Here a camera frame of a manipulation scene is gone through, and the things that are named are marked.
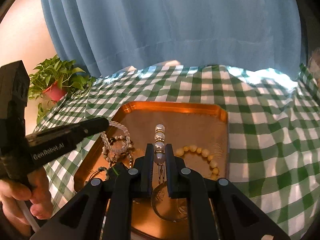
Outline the mixed bead bracelet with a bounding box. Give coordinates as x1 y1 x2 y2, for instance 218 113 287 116
101 134 136 168

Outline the thin bangle bracelet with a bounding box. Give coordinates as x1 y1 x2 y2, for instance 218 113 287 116
150 183 189 222

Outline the wooden bead bracelet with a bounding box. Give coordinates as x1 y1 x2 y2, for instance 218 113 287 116
174 144 221 181

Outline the black smartwatch green trim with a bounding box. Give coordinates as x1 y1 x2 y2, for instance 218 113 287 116
107 163 128 180

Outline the person left hand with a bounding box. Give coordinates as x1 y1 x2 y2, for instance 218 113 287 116
1 167 53 225

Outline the potted green plant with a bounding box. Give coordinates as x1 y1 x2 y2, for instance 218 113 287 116
28 55 96 122

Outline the copper pink tray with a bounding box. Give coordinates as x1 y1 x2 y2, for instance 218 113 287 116
73 101 230 240

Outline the blue curtain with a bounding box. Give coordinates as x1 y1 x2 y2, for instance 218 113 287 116
41 0 306 78

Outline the green checkered tablecloth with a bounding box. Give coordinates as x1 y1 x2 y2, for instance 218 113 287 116
36 65 319 239

